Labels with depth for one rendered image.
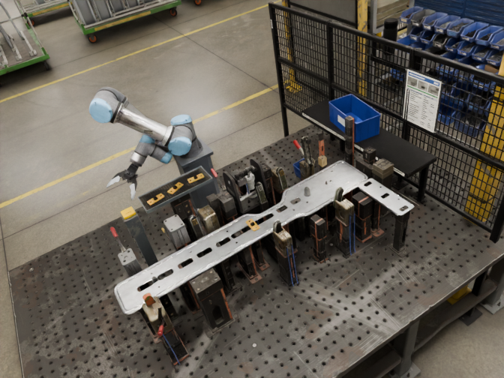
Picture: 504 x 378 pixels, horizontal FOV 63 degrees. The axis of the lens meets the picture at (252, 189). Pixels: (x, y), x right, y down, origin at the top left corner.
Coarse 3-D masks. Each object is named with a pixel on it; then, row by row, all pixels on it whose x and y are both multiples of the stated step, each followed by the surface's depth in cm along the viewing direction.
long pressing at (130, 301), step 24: (336, 168) 226; (288, 192) 217; (312, 192) 215; (264, 216) 207; (288, 216) 204; (216, 240) 199; (240, 240) 197; (168, 264) 193; (192, 264) 190; (216, 264) 189; (120, 288) 186; (168, 288) 182
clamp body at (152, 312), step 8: (144, 304) 170; (152, 304) 169; (160, 304) 169; (152, 312) 167; (160, 312) 170; (152, 320) 164; (160, 320) 168; (168, 320) 168; (168, 328) 171; (160, 336) 171; (168, 336) 175; (176, 336) 179; (168, 344) 180; (176, 344) 181; (184, 344) 193; (168, 352) 180; (176, 352) 183; (184, 352) 187; (176, 360) 186
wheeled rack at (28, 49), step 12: (24, 12) 626; (12, 36) 775; (24, 36) 750; (36, 36) 649; (0, 48) 718; (12, 48) 697; (24, 48) 708; (36, 48) 698; (0, 60) 677; (12, 60) 670; (24, 60) 661; (36, 60) 664; (0, 72) 646; (0, 84) 658
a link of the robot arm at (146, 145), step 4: (144, 136) 221; (148, 136) 221; (140, 140) 222; (144, 140) 221; (148, 140) 221; (152, 140) 222; (140, 144) 221; (144, 144) 221; (148, 144) 221; (152, 144) 223; (136, 148) 221; (140, 148) 221; (144, 148) 221; (148, 148) 222; (152, 148) 222; (136, 152) 221; (140, 152) 221; (144, 152) 221; (148, 152) 223; (144, 156) 222
